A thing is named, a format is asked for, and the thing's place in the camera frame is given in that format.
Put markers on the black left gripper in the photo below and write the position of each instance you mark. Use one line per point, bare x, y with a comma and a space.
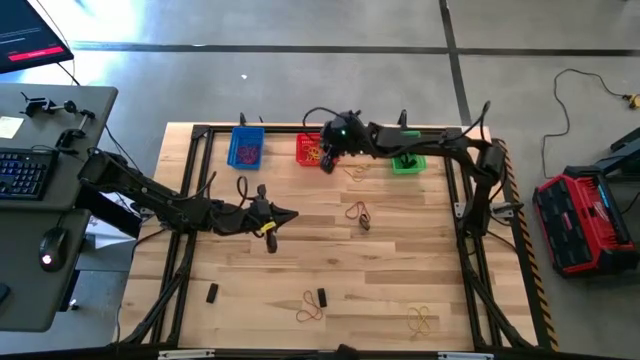
240, 220

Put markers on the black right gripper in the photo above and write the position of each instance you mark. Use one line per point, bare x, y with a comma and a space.
345, 135

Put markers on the yellow thin rubber band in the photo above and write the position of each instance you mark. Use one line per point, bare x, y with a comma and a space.
419, 320
316, 159
311, 153

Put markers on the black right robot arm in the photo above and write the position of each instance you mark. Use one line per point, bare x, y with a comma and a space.
480, 190

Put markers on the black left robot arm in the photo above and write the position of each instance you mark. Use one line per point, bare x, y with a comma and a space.
150, 192

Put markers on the yellow tape tag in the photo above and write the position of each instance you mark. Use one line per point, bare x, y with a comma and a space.
268, 227

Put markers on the red plastic basket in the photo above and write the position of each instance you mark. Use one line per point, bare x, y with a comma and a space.
301, 140

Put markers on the green plastic basket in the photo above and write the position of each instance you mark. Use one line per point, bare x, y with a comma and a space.
397, 167

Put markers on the blue plastic basket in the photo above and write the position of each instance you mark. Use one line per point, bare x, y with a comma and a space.
232, 132

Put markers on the white paper sheet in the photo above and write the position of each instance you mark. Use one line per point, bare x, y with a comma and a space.
105, 237

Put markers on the black desk clamp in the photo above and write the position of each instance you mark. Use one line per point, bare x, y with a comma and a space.
70, 135
35, 106

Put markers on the black computer mouse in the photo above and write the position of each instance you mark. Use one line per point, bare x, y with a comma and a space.
55, 245

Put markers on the yellow black hazard strip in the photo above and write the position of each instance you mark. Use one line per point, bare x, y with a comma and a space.
542, 305

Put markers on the black backlit keyboard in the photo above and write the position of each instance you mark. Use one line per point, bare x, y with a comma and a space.
25, 175

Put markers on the grey desk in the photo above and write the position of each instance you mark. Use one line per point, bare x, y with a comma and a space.
15, 220

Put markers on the red and black tool case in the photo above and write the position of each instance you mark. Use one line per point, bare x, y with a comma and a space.
600, 235

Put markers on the pale yellow sticky note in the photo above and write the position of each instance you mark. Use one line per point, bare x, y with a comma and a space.
10, 127

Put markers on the black equipment stand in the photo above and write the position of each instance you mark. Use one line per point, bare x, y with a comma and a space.
625, 155

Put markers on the black computer monitor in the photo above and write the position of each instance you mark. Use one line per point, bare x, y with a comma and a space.
25, 35

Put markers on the black metal table frame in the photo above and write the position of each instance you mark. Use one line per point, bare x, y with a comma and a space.
280, 129

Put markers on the white metal bracket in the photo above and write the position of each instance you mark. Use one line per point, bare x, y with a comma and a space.
185, 354
465, 356

